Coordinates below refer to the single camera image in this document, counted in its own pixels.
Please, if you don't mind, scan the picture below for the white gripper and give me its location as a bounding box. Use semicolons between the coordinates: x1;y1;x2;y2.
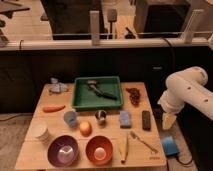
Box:
158;93;182;130

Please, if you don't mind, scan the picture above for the black rectangular block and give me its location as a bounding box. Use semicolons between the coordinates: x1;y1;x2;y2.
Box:
142;111;151;131

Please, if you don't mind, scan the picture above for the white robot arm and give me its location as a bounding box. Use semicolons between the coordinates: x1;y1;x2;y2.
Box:
158;66;213;130

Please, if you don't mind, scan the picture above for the red bowl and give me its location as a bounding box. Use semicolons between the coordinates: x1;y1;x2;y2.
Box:
85;136;113;166

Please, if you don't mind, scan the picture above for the purple bowl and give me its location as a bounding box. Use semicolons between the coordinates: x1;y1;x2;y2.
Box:
47;135;79;167

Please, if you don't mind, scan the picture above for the blue box on floor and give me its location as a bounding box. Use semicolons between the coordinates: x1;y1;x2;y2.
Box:
161;136;179;157

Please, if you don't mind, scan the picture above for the silver fork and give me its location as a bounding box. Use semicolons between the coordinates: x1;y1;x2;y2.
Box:
130;131;158;154

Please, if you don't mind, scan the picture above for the blue sponge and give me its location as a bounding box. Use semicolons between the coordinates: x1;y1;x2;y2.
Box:
119;110;131;128

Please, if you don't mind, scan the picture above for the yellow orange fruit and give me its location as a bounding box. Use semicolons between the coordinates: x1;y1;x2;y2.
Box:
79;121;92;136

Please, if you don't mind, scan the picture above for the green plastic tray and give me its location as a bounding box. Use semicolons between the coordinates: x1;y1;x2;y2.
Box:
72;76;123;111

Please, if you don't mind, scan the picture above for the crumpled blue grey cloth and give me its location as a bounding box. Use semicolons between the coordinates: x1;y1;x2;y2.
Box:
49;78;68;94

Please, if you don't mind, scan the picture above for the orange carrot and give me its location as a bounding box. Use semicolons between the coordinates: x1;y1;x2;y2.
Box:
42;105;65;113

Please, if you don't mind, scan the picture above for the white paper cup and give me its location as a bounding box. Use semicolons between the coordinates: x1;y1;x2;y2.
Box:
32;122;51;143

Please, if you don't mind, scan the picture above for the black cable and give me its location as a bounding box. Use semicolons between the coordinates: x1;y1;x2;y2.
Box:
159;35;178;78

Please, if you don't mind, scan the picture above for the black handled brush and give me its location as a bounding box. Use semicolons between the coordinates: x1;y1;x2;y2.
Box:
87;80;117;100

